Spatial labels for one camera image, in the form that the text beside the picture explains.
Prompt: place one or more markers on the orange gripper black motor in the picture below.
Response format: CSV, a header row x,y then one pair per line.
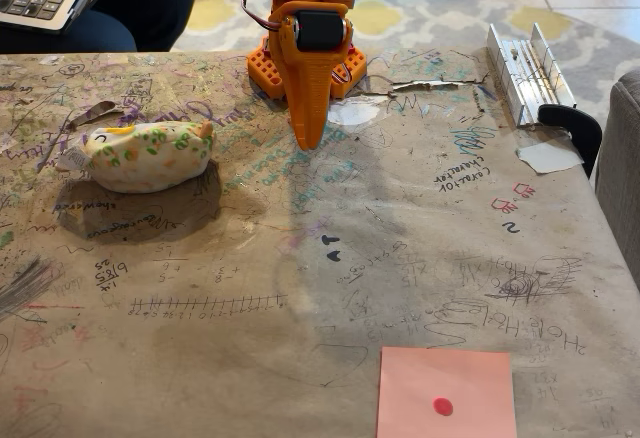
x,y
318,31

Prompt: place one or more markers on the white plush toy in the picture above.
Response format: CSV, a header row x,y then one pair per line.
x,y
150,158

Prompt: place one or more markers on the orange grid robot base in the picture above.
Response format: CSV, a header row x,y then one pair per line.
x,y
265,70

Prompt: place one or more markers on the dark red object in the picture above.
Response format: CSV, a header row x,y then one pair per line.
x,y
443,406

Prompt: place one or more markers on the grey yellow patterned rug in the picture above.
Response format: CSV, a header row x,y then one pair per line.
x,y
450,23

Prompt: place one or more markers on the person's leg blue trousers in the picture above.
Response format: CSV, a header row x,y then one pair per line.
x,y
145,3

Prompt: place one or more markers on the white tape piece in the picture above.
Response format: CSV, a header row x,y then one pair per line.
x,y
547,157

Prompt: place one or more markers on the scribbled brown paper table cover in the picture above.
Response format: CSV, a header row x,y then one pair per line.
x,y
225,358

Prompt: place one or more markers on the grey sofa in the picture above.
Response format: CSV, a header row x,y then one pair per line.
x,y
620,168

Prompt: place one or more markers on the pink sticky note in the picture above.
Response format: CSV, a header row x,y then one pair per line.
x,y
470,378

